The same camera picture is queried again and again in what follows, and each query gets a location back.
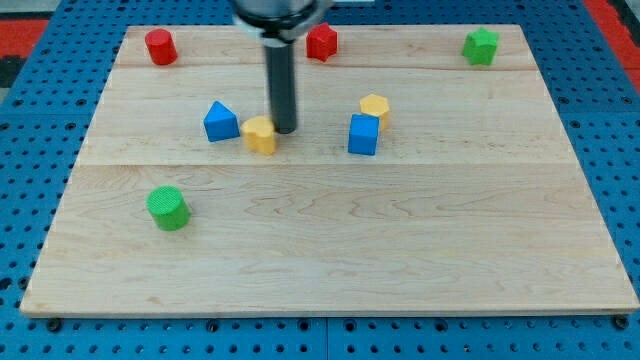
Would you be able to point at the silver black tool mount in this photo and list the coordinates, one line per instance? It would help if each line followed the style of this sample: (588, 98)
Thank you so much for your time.
(278, 21)

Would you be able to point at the yellow heart block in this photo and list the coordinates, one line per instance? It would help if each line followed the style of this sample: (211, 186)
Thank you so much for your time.
(258, 135)

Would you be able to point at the blue triangle block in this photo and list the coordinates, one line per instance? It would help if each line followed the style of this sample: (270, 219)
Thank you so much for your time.
(220, 123)

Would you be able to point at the red cylinder block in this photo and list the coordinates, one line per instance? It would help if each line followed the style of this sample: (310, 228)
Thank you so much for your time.
(161, 47)

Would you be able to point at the green cylinder block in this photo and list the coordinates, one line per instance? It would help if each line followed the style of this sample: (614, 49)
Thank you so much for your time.
(168, 208)

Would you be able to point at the yellow hexagon block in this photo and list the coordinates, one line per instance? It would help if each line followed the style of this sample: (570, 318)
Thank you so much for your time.
(377, 106)

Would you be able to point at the red star block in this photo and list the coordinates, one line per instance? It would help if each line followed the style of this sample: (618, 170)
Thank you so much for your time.
(321, 42)

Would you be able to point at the light wooden board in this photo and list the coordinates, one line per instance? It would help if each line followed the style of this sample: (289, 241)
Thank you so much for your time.
(473, 205)

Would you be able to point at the green star block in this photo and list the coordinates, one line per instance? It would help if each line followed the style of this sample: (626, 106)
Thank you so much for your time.
(481, 46)

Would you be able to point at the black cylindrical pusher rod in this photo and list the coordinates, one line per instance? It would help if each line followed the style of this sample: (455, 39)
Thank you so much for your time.
(280, 72)

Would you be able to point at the blue cube block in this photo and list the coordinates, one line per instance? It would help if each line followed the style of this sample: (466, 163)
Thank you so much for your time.
(363, 134)

